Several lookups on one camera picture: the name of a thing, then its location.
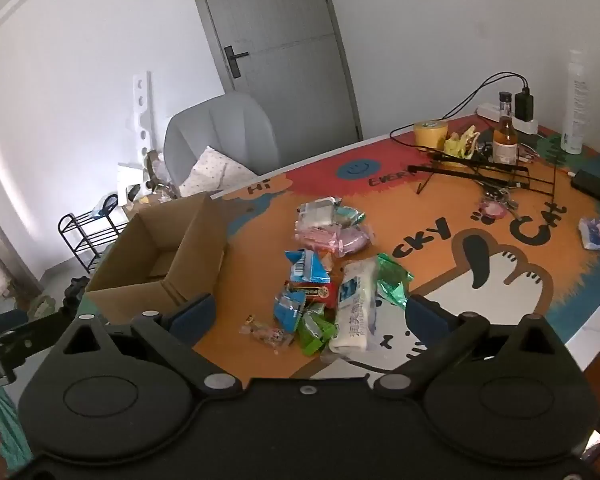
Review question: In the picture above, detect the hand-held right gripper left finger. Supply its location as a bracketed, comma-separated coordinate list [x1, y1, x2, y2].
[55, 292, 243, 397]

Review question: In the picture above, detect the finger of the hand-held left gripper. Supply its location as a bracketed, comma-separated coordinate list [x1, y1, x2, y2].
[0, 308, 78, 361]

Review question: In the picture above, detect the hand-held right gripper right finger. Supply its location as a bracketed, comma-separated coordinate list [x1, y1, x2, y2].
[372, 294, 581, 402]

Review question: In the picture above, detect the brown cardboard box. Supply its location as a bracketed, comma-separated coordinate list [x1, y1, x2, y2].
[82, 191, 229, 326]

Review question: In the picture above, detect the green foil snack packet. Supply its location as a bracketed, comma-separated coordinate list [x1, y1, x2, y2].
[375, 254, 415, 308]

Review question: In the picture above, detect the long white snack packet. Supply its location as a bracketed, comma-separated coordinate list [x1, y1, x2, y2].
[327, 259, 381, 353]

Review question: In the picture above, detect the colourful printed table mat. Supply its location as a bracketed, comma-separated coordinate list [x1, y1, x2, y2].
[77, 115, 600, 381]

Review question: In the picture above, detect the clear candy wrapper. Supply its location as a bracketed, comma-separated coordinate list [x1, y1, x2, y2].
[239, 315, 296, 347]

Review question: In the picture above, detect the small blue snack packet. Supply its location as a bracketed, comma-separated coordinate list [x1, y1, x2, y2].
[272, 292, 308, 333]

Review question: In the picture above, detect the purple pink snack packet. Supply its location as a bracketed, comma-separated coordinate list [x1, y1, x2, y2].
[337, 227, 376, 256]

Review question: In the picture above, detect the bright green snack packet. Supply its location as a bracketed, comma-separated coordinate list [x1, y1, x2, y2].
[296, 305, 338, 356]

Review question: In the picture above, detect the red snack packet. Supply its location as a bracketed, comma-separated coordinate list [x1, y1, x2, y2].
[285, 281, 337, 306]

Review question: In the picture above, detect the brown printed carton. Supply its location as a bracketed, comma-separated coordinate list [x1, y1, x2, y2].
[122, 182, 178, 218]

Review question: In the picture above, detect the black shoe rack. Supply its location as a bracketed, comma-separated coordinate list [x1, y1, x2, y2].
[57, 212, 126, 276]

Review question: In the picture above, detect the clear packet of biscuits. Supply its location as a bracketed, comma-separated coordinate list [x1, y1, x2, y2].
[294, 224, 343, 253]

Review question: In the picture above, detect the blue object with black loop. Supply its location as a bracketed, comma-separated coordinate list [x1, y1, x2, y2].
[91, 194, 120, 218]

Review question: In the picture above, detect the dotted white cushion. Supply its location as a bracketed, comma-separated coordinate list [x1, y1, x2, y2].
[179, 146, 258, 198]

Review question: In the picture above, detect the bunch of keys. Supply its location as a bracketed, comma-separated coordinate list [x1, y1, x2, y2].
[477, 185, 521, 211]

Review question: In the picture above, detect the yellow tape roll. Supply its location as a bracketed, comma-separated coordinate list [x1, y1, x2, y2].
[413, 120, 448, 151]

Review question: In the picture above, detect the amber bottle with white label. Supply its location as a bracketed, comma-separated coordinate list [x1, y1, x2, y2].
[492, 91, 520, 165]

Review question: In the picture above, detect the grey armchair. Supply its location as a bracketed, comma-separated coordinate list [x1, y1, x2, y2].
[162, 91, 281, 196]

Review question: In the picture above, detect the white perforated board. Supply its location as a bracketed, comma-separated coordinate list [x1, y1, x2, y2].
[117, 71, 153, 196]

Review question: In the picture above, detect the white power strip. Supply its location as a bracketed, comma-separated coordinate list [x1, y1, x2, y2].
[476, 104, 540, 135]

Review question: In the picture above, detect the black flat box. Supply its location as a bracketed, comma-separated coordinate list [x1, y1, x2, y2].
[571, 169, 600, 206]

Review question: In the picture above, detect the black charger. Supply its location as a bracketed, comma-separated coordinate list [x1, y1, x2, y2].
[514, 87, 535, 122]

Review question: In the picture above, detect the white spray bottle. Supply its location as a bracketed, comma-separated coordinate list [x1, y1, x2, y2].
[560, 49, 587, 155]

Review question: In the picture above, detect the grey door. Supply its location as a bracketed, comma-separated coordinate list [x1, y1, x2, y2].
[182, 0, 366, 143]

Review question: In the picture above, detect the black wire rack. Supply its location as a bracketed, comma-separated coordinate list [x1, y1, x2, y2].
[409, 147, 573, 196]

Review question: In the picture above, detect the black door handle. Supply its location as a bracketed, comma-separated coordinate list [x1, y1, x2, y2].
[223, 46, 251, 80]

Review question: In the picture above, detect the black cable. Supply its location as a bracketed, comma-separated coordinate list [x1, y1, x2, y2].
[390, 71, 531, 153]

